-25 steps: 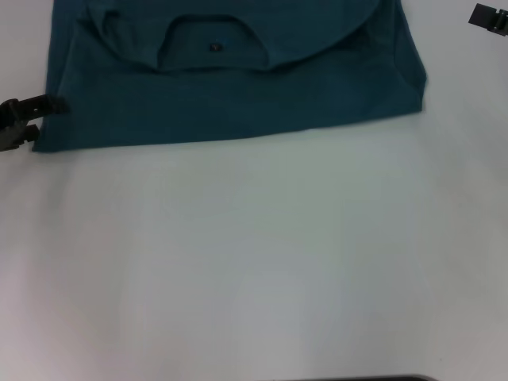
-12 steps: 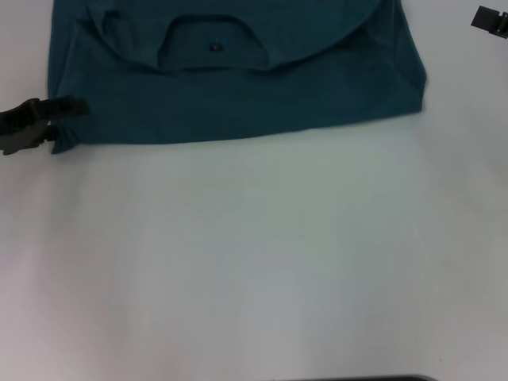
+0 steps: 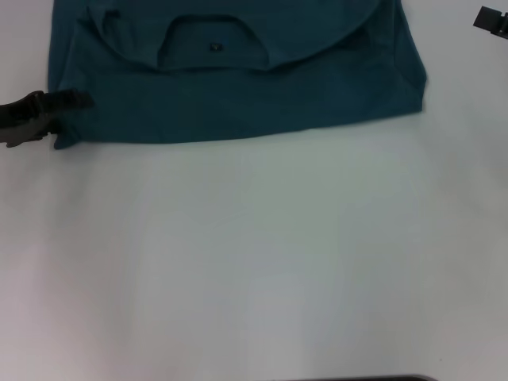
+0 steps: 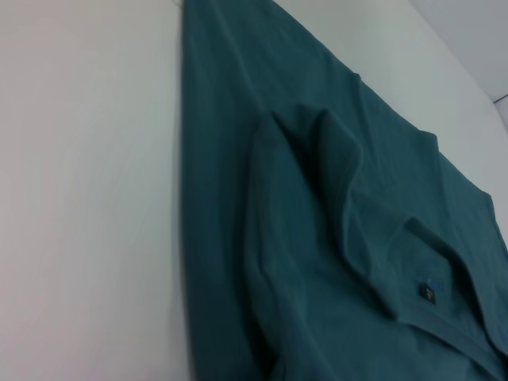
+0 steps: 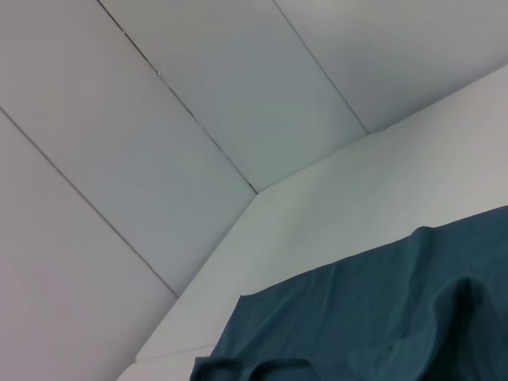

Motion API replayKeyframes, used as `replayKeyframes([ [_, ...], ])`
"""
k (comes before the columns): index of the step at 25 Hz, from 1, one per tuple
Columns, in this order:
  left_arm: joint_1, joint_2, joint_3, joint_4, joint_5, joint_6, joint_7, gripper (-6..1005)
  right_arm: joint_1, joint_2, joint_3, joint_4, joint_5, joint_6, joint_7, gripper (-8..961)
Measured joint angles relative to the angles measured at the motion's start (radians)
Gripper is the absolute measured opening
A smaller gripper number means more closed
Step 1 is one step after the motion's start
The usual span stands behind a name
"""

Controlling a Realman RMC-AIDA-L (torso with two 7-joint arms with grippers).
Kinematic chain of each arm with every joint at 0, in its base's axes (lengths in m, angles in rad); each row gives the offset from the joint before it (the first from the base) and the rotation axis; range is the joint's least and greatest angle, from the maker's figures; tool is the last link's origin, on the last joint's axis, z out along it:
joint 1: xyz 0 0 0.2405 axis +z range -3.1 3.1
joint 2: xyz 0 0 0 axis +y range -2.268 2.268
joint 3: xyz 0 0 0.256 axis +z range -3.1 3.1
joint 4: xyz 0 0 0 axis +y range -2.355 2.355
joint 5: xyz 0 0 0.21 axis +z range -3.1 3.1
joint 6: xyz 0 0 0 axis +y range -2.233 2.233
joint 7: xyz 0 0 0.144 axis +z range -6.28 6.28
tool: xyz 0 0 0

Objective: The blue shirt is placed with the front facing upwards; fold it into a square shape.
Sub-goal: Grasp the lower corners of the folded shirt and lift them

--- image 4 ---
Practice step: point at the teal blue FREE print T-shirt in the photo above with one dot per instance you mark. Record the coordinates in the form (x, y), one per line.
(297, 238)

